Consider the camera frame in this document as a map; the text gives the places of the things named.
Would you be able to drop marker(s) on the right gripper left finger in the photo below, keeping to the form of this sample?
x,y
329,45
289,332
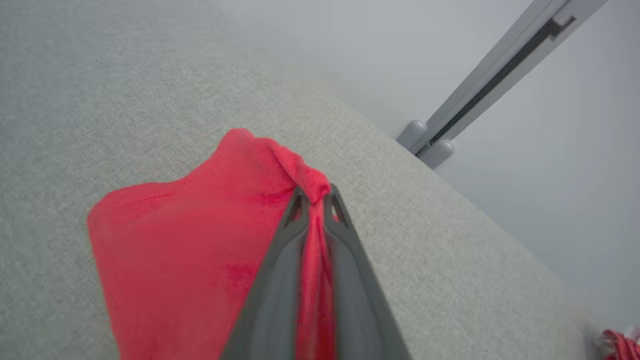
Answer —
x,y
272,310

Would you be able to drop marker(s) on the grey metal partition post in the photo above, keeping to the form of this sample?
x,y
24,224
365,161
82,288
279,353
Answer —
x,y
505,65

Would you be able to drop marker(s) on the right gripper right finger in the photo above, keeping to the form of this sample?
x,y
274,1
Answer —
x,y
355,310

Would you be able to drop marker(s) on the grey cylindrical post bumper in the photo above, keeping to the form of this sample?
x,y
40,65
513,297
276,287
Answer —
x,y
437,154
411,134

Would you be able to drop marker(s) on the grey fabric sofa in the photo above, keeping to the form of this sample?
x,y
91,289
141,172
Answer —
x,y
75,125

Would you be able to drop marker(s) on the red white basketball jersey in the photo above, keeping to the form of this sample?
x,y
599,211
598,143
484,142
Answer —
x,y
622,347

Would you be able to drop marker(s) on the red shorts with white trim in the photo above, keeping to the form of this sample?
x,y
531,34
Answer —
x,y
190,240

